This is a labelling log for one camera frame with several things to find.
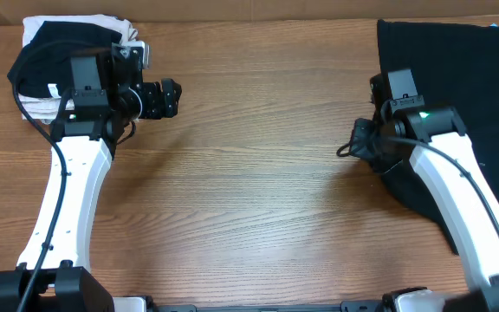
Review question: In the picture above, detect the folded black garment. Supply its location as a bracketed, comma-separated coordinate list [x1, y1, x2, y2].
[7, 22, 121, 98]

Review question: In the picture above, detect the black t-shirt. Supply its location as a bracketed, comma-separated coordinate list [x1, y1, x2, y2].
[369, 18, 499, 256]

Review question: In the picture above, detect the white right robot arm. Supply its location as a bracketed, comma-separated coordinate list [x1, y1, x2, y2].
[348, 107, 499, 311]

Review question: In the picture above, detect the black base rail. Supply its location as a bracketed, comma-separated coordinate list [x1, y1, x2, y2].
[147, 300, 385, 312]

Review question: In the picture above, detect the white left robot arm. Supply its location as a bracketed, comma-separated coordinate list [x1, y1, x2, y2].
[0, 45, 182, 311]

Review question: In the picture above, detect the folded white garment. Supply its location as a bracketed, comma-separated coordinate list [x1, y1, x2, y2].
[19, 14, 138, 124]

